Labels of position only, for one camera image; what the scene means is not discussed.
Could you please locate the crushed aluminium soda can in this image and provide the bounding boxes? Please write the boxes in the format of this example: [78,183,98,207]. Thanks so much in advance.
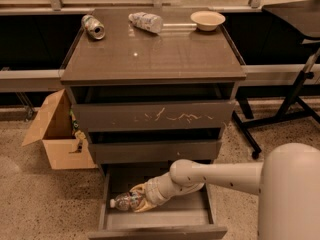
[81,15,105,40]

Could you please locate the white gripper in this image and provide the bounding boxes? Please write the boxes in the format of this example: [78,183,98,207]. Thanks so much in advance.
[130,177,169,213]

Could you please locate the grey drawer cabinet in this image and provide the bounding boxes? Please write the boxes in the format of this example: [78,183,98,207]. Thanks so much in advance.
[59,6,248,240]

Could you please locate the black rolling side table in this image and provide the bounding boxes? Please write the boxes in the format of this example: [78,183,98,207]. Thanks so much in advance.
[232,0,320,159]

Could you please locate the open cardboard box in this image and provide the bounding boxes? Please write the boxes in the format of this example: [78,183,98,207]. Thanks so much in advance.
[22,89,96,170]

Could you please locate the white labelled plastic bottle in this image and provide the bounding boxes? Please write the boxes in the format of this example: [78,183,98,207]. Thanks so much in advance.
[128,12,163,34]

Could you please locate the metal window rail ledge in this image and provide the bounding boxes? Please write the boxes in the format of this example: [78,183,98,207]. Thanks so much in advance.
[0,69,64,93]

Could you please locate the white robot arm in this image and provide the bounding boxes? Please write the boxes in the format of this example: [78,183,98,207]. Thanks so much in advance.
[133,143,320,240]

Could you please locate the grey top drawer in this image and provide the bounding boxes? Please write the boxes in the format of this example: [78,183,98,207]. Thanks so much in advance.
[72,100,235,132]

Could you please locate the items inside cardboard box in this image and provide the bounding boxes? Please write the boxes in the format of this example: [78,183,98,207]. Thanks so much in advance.
[69,109,86,153]

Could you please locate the grey open bottom drawer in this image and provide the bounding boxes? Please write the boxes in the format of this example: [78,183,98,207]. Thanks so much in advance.
[88,162,227,240]

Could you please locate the grey middle drawer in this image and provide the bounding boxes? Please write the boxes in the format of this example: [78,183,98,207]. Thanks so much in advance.
[89,140,222,164]

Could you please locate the clear plastic water bottle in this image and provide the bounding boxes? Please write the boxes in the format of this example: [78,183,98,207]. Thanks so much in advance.
[110,191,145,211]

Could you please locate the beige paper bowl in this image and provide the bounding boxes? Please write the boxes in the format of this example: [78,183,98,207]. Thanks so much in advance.
[190,11,225,31]

